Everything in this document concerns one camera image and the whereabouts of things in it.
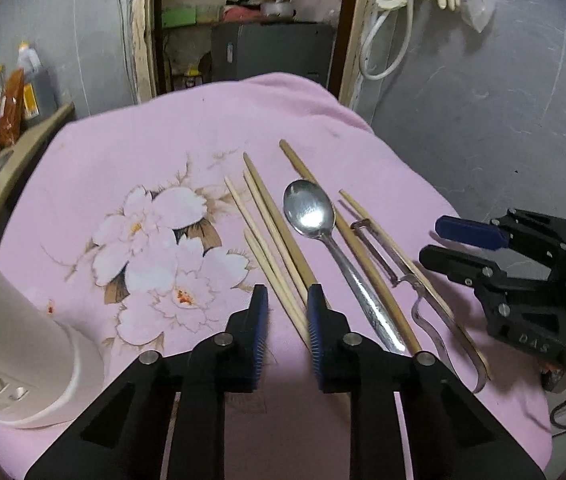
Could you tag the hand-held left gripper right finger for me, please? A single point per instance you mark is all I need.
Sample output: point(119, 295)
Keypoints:
point(315, 340)

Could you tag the plastic oil jug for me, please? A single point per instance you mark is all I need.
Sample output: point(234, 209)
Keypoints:
point(38, 85)

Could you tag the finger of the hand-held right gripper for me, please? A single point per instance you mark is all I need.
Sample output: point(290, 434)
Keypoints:
point(468, 232)
point(450, 262)

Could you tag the pink floral cloth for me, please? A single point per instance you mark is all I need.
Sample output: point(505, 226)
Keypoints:
point(163, 135)

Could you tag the orange spice bag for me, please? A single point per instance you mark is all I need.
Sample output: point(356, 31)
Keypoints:
point(11, 110)

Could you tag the metal pot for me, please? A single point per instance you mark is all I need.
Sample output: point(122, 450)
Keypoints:
point(278, 9)

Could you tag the pink cloth bundle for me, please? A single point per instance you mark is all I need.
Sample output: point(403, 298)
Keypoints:
point(240, 13)

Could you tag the wooden shelf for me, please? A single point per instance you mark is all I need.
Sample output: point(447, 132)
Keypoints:
point(183, 17)

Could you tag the white plastic utensil holder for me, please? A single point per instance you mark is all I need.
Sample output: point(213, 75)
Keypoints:
point(13, 335)

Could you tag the dark grey cabinet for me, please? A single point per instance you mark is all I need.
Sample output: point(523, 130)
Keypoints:
point(273, 50)

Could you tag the brown bamboo chopstick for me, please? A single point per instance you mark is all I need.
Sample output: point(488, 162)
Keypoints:
point(363, 261)
point(363, 212)

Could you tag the metal peeler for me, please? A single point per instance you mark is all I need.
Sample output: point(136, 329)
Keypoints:
point(385, 260)

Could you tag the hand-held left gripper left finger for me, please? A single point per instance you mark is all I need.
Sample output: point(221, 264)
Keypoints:
point(260, 340)

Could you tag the wooden door frame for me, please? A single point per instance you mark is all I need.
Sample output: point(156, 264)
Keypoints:
point(140, 35)

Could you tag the metal spoon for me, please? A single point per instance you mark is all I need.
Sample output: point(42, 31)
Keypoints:
point(308, 207)

